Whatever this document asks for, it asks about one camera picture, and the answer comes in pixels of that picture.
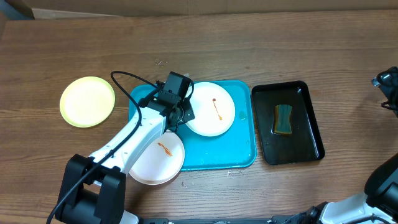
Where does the white plate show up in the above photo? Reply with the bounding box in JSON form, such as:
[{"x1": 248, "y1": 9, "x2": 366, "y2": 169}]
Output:
[{"x1": 186, "y1": 82, "x2": 235, "y2": 137}]

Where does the yellow plate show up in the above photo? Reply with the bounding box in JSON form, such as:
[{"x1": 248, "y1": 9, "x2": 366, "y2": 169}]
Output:
[{"x1": 59, "y1": 77, "x2": 116, "y2": 128}]

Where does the green yellow sponge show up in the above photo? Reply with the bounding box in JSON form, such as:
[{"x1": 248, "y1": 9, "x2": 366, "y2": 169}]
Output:
[{"x1": 272, "y1": 105, "x2": 292, "y2": 136}]

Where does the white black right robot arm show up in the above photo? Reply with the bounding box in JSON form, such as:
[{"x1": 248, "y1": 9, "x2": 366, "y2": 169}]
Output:
[{"x1": 285, "y1": 155, "x2": 397, "y2": 224}]

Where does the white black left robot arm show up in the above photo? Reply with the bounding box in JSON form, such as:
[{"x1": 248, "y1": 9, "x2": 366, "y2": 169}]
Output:
[{"x1": 46, "y1": 72, "x2": 195, "y2": 224}]

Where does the teal plastic tray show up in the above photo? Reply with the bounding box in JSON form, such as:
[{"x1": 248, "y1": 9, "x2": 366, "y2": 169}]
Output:
[{"x1": 128, "y1": 80, "x2": 257, "y2": 172}]

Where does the black metal tray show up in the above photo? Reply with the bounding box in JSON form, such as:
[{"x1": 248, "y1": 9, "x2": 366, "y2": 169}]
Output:
[{"x1": 252, "y1": 81, "x2": 325, "y2": 165}]

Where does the pink plate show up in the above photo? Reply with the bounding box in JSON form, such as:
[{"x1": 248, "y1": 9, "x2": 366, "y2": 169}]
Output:
[{"x1": 129, "y1": 132, "x2": 185, "y2": 185}]

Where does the cardboard sheet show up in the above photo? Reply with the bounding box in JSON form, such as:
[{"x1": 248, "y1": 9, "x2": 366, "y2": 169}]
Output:
[{"x1": 12, "y1": 0, "x2": 397, "y2": 16}]

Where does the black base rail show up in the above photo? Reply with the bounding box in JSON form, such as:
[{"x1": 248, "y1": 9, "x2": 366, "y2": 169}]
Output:
[{"x1": 138, "y1": 215, "x2": 300, "y2": 224}]

